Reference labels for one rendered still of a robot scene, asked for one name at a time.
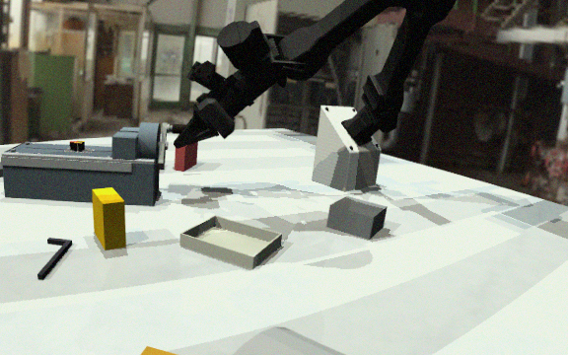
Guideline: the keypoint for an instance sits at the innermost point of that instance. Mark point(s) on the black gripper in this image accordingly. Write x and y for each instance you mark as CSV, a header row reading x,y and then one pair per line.
x,y
214,116

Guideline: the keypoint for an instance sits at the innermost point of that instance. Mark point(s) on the black l-shaped bar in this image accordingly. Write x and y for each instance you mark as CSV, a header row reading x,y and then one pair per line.
x,y
65,244

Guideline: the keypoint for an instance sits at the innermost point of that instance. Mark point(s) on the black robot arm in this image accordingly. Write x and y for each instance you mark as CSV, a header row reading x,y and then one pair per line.
x,y
264,59

